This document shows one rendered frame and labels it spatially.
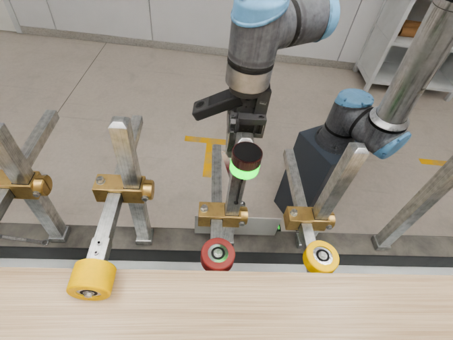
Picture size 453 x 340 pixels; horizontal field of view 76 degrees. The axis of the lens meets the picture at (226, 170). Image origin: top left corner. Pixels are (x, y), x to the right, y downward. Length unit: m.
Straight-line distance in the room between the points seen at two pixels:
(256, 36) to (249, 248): 0.63
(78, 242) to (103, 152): 1.31
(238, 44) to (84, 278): 0.50
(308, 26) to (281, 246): 0.65
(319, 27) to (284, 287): 0.53
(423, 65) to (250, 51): 0.72
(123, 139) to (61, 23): 3.18
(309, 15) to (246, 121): 0.23
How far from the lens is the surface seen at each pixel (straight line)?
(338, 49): 3.54
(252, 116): 0.64
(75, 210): 1.97
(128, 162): 0.66
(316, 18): 0.61
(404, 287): 0.82
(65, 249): 1.01
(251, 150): 0.57
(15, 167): 0.78
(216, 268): 0.68
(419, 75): 1.17
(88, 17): 3.59
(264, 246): 0.96
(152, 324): 0.66
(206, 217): 0.79
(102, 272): 0.63
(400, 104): 1.23
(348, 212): 2.10
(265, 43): 0.54
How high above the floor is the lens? 1.53
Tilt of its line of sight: 48 degrees down
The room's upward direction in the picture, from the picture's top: 8 degrees clockwise
